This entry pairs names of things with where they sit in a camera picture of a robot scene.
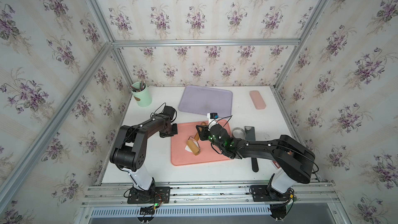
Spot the wooden dough roller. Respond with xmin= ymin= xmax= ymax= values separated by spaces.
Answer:
xmin=184 ymin=122 xmax=206 ymax=156

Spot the pink plastic tray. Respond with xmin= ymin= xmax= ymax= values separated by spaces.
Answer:
xmin=171 ymin=121 xmax=229 ymax=166

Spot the white dough piece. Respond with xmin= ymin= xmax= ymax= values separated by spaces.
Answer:
xmin=185 ymin=145 xmax=193 ymax=153

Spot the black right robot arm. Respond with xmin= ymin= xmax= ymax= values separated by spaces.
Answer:
xmin=196 ymin=124 xmax=316 ymax=194

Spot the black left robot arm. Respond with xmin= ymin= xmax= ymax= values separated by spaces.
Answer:
xmin=109 ymin=114 xmax=178 ymax=191

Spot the purple plastic tray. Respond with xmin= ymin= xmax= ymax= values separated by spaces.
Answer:
xmin=178 ymin=86 xmax=233 ymax=117

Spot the green utensil cup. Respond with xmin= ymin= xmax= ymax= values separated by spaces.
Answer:
xmin=130 ymin=80 xmax=152 ymax=107

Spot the pink rectangular case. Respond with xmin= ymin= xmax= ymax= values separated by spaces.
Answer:
xmin=249 ymin=90 xmax=266 ymax=110

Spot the red card packet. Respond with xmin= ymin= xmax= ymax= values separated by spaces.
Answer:
xmin=272 ymin=161 xmax=280 ymax=170

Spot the metal ring cutter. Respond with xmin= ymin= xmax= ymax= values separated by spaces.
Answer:
xmin=232 ymin=128 xmax=246 ymax=139

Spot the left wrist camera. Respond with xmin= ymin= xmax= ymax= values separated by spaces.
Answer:
xmin=161 ymin=105 xmax=177 ymax=121

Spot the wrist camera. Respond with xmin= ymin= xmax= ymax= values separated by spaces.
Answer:
xmin=207 ymin=113 xmax=219 ymax=124
xmin=161 ymin=105 xmax=177 ymax=121

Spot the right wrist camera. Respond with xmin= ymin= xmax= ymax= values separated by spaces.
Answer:
xmin=207 ymin=113 xmax=219 ymax=124

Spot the black handled metal scraper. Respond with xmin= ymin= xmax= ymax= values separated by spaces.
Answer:
xmin=244 ymin=125 xmax=260 ymax=173

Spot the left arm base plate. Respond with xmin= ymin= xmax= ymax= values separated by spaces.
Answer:
xmin=126 ymin=187 xmax=171 ymax=205

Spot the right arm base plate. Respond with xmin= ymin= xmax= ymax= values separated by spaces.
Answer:
xmin=249 ymin=185 xmax=294 ymax=202

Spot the aluminium frame rail front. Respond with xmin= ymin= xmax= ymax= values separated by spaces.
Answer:
xmin=82 ymin=181 xmax=340 ymax=207

